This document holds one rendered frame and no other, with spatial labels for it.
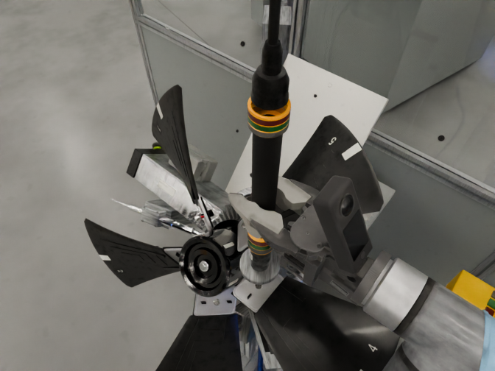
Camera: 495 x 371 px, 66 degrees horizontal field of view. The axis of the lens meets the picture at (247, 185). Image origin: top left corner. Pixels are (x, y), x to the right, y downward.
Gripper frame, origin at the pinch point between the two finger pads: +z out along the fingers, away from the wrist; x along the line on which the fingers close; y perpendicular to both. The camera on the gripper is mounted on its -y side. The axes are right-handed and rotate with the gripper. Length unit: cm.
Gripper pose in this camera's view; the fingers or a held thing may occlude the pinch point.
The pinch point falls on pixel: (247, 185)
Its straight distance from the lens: 51.4
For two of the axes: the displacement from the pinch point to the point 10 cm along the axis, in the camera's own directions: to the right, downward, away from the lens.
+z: -7.7, -5.1, 3.9
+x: 6.4, -6.1, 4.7
